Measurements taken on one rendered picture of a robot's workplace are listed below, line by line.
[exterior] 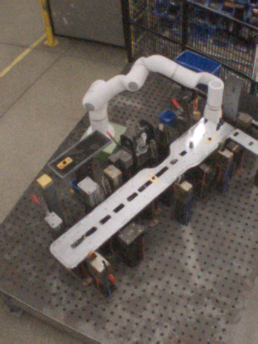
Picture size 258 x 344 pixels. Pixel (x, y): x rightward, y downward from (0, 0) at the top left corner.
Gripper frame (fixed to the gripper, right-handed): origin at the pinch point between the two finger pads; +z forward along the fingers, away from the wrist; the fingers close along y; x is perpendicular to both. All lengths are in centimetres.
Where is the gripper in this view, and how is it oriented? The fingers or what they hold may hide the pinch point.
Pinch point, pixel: (211, 125)
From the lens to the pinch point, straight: 242.8
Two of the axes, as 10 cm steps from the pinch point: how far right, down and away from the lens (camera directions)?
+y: 7.1, 5.2, -4.8
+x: 7.1, -5.7, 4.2
